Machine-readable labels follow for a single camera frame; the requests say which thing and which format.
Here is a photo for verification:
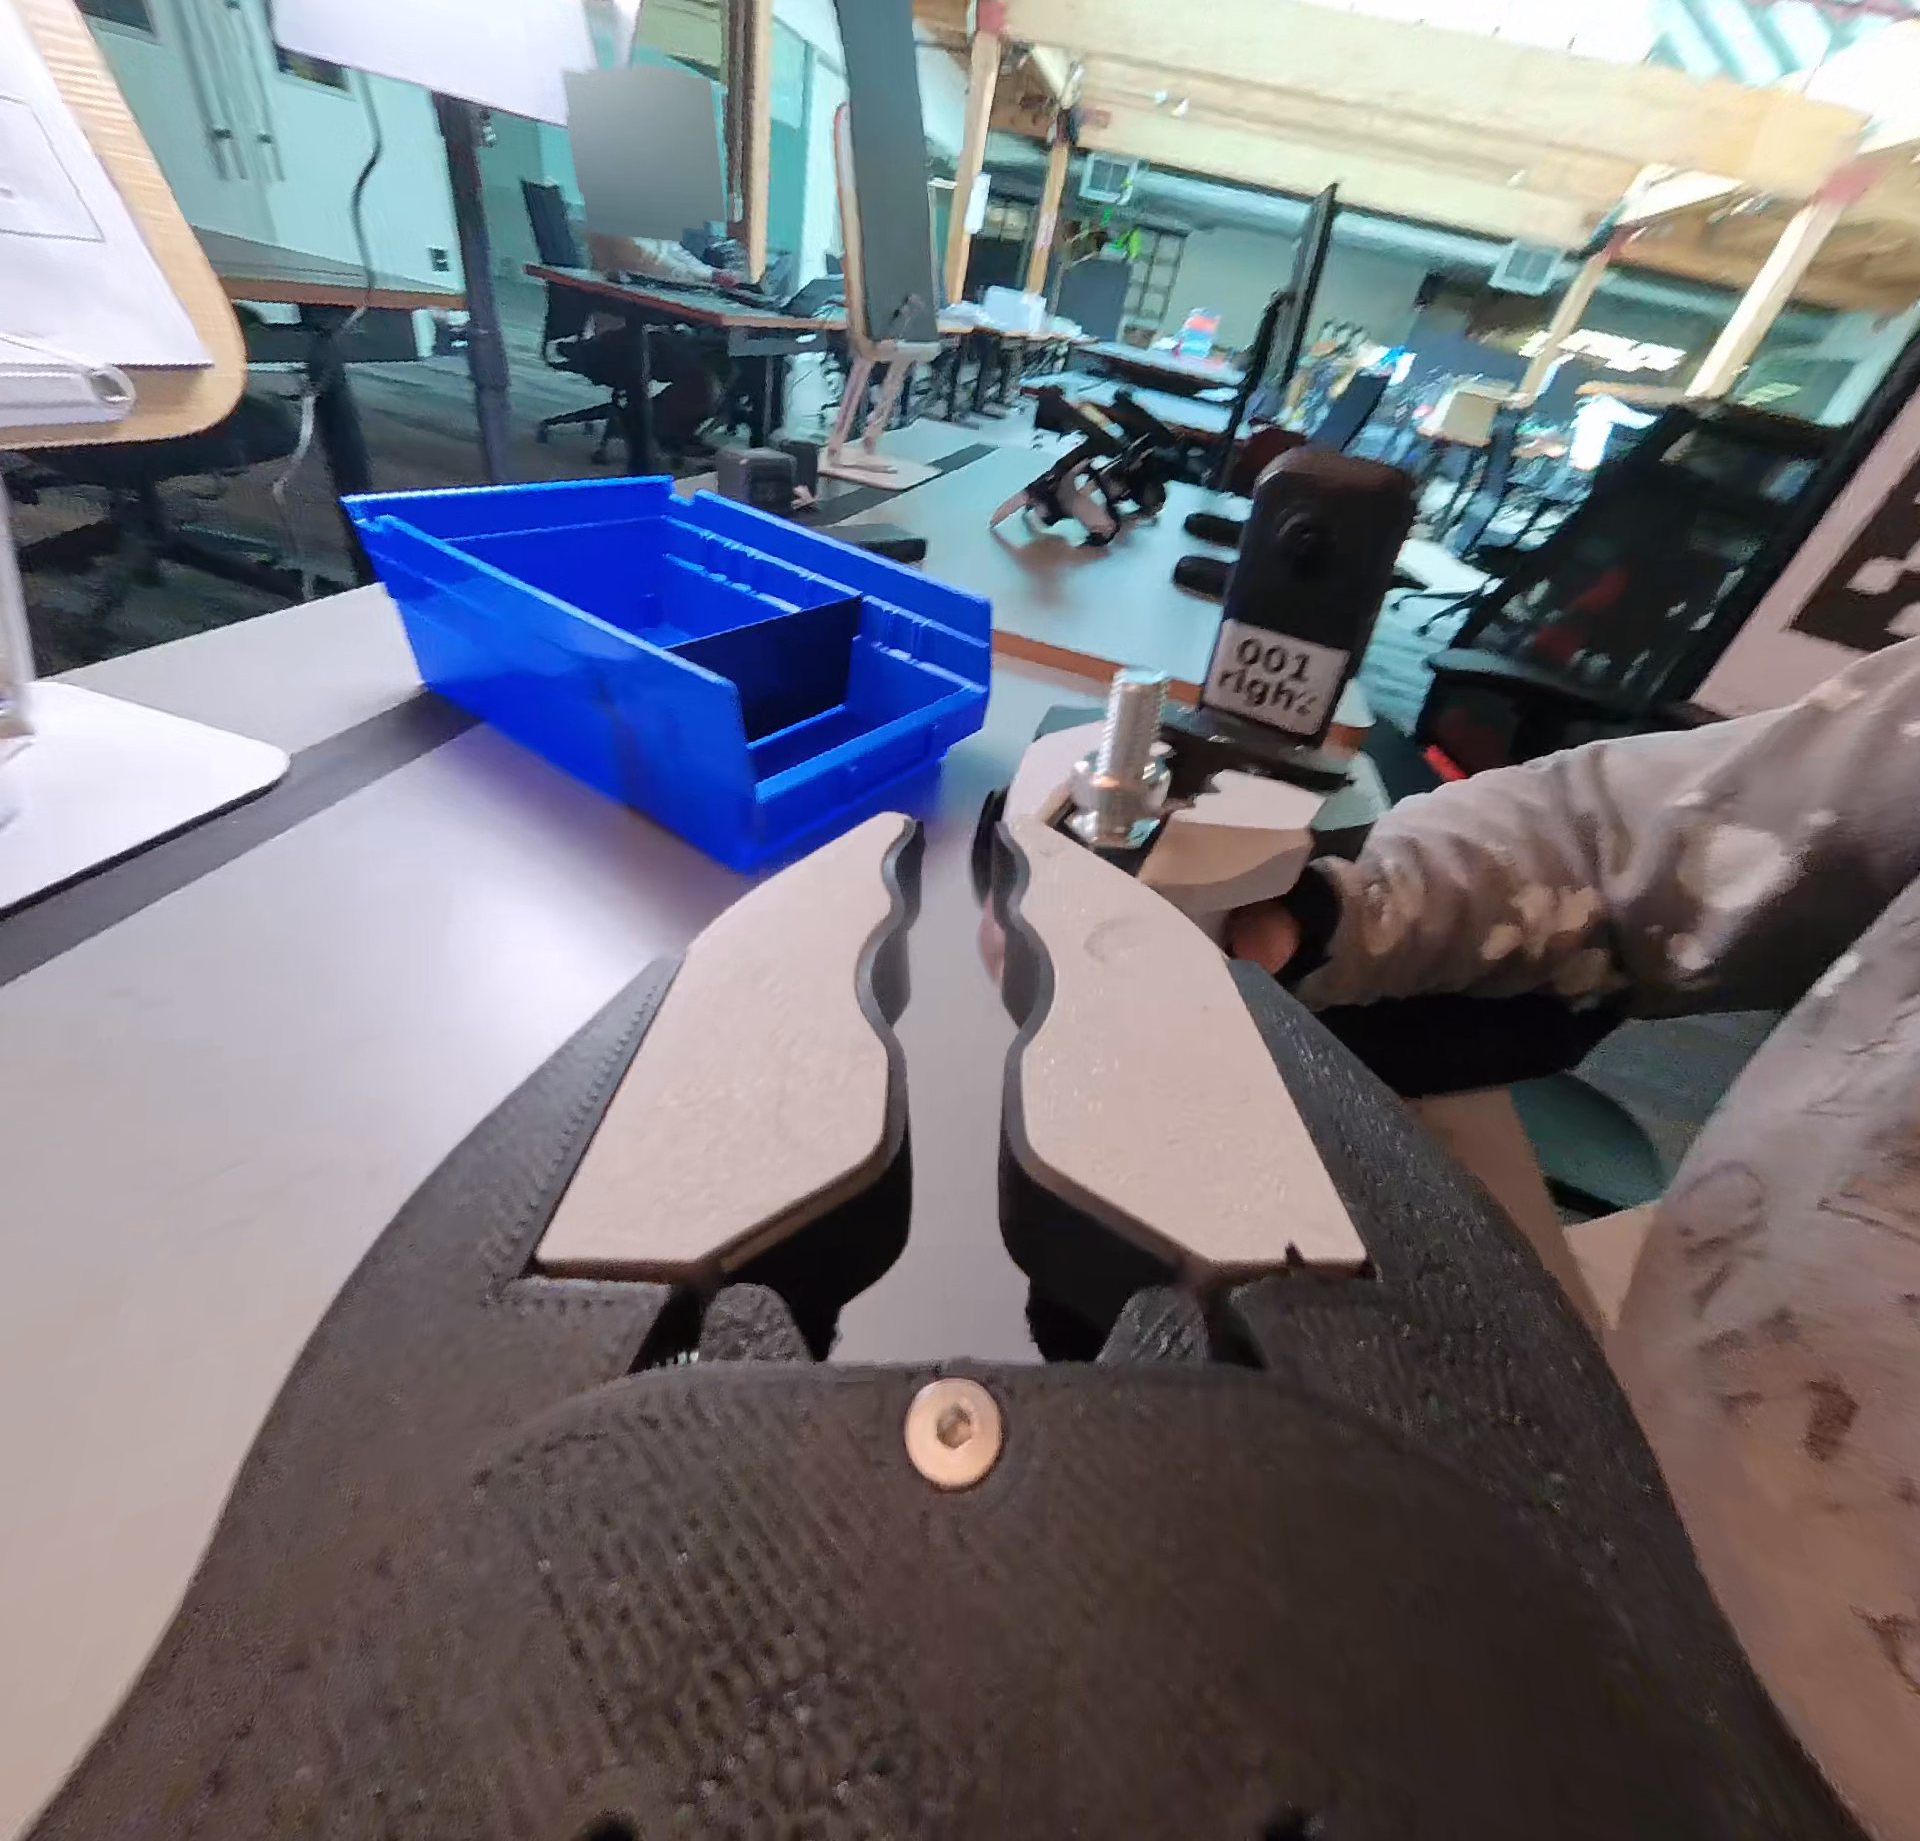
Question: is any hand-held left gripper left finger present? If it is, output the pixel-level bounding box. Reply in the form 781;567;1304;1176
533;808;923;1291

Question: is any person's right hand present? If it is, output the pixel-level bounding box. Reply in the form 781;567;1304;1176
1221;891;1310;978

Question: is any black and white tag board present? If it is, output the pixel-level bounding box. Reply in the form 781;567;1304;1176
1699;386;1920;717

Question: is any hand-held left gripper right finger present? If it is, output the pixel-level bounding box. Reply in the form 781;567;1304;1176
973;819;1371;1291

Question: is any white panel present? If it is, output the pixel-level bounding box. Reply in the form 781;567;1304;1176
273;0;604;125

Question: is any silver hex nut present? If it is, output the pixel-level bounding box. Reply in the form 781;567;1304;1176
1068;757;1175;845

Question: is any person's right forearm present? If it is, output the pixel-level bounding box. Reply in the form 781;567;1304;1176
1299;646;1920;1012

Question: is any black bin divider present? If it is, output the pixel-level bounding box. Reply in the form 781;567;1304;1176
664;590;865;745

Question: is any black mesh office chair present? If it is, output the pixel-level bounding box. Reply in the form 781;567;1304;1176
1425;403;1856;790

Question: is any black tripod pole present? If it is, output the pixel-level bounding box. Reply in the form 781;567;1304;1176
432;92;515;486

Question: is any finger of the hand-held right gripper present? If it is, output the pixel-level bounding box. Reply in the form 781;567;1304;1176
1133;803;1323;925
1008;727;1114;832

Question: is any white stand base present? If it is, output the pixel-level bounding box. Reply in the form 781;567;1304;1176
0;489;293;914

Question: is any wooden top desk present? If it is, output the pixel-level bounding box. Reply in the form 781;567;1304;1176
197;227;467;494
526;263;849;469

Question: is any black panel on wooden stand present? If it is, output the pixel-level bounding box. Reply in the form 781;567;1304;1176
817;0;948;494

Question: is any black monitor on stand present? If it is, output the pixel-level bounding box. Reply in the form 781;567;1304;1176
1218;184;1345;494

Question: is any blue plastic bin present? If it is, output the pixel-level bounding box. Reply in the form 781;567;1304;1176
341;477;996;879

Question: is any silver steel bolt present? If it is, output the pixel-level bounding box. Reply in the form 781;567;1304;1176
1103;665;1175;845

